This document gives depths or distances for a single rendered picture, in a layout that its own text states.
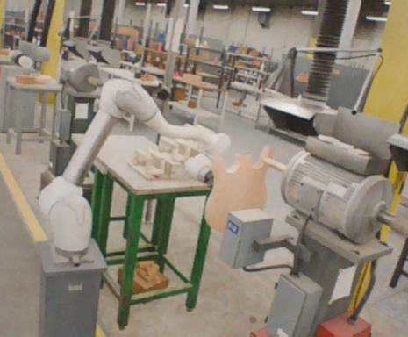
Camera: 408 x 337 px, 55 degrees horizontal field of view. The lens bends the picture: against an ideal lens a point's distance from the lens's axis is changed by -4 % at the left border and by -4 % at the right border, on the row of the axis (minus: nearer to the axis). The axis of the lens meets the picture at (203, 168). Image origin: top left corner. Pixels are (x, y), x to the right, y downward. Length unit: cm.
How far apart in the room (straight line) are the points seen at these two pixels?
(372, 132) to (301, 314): 73
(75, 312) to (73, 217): 46
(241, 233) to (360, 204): 43
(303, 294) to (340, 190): 40
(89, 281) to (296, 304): 90
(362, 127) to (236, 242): 65
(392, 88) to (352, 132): 89
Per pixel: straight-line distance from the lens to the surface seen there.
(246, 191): 195
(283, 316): 166
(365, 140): 165
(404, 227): 148
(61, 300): 195
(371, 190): 148
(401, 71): 252
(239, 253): 156
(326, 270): 160
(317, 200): 153
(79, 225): 182
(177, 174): 239
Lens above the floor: 170
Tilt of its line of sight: 17 degrees down
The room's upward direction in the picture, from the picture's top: 11 degrees clockwise
